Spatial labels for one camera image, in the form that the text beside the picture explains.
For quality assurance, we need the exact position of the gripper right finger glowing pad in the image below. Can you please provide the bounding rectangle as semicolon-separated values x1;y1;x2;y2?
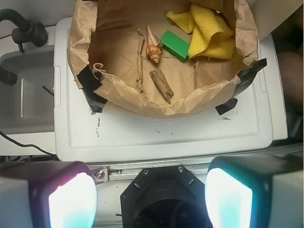
205;155;304;228

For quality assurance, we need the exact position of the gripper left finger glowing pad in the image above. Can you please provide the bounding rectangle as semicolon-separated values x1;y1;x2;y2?
0;161;97;228

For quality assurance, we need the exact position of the orange spiral sea shell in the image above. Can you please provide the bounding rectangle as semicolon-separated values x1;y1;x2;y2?
146;26;163;64

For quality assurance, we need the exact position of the grey sink basin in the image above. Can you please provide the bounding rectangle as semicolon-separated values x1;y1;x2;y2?
0;46;54;134

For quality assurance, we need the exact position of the black tape piece lower right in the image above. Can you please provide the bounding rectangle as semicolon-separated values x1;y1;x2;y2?
215;98;238;115

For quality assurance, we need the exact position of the black tape strip right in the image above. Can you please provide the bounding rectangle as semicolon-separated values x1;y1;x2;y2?
233;58;267;97

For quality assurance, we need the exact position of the black tape strip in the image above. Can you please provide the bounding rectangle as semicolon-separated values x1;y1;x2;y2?
233;58;267;97
77;65;107;113

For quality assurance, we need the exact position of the black tape strip left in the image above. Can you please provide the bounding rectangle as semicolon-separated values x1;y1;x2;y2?
77;65;107;113

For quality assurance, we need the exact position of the brown wood bark piece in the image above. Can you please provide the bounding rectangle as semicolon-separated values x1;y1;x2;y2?
149;69;174;104

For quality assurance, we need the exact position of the brown paper bag tray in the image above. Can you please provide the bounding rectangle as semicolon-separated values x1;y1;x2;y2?
67;0;258;119

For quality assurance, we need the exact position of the yellow microfiber cloth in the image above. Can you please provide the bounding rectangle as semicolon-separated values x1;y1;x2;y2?
166;3;235;60

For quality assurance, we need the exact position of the black faucet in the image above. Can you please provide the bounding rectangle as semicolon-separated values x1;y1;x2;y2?
0;9;48;86

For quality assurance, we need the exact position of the green rectangular block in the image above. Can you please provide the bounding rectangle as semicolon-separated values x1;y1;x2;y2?
161;30;190;62

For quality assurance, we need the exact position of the aluminium rail with bracket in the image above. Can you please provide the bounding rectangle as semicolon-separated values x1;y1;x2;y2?
89;144;304;183

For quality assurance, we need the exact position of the black thin cable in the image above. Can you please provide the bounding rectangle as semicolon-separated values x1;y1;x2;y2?
0;130;56;155

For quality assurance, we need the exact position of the black octagonal mount plate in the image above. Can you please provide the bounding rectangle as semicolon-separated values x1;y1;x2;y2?
120;165;213;228

